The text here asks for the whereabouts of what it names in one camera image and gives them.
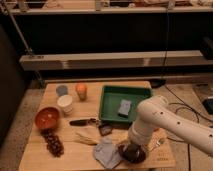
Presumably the yellow banana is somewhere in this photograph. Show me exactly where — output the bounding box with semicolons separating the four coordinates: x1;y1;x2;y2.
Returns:
75;132;99;145

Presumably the dark box on floor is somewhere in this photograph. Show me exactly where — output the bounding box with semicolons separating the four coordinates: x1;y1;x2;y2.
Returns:
202;98;213;115

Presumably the grey blue cloth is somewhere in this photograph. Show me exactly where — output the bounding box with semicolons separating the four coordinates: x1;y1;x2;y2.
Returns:
93;138;122;169

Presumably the metal shelf rack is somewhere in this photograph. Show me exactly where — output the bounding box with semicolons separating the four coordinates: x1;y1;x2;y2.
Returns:
0;0;213;82

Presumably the grey blue cup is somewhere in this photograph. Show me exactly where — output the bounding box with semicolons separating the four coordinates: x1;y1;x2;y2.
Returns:
56;85;68;97

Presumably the green plastic tray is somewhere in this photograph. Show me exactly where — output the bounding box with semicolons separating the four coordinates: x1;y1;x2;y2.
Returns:
99;85;152;124

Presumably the red bowl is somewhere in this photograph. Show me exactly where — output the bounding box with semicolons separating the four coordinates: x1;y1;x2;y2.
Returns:
34;107;60;130

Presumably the dark purple bowl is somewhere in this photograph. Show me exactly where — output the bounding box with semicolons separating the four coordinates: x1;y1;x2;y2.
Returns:
117;141;147;164

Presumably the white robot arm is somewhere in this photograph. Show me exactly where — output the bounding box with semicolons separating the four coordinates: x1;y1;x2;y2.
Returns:
128;95;213;157

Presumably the silver fork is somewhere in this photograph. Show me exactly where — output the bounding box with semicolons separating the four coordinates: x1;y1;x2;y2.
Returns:
149;138;165;152

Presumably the black handled knife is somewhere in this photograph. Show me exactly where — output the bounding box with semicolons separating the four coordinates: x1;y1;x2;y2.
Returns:
69;118;100;126

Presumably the white paper cup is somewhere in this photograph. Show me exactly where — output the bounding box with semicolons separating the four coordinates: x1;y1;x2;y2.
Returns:
57;95;73;115

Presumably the bunch of dark grapes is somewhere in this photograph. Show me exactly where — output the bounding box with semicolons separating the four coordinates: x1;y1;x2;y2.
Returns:
41;130;64;157

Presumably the grey sponge block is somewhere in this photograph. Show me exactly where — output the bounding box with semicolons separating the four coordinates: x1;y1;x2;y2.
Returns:
118;99;131;117

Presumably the small dark square object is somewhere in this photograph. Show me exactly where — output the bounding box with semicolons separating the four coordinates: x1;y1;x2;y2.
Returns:
98;123;112;136

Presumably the black cable on floor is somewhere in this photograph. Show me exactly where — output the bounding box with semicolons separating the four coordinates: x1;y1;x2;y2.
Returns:
164;84;213;171

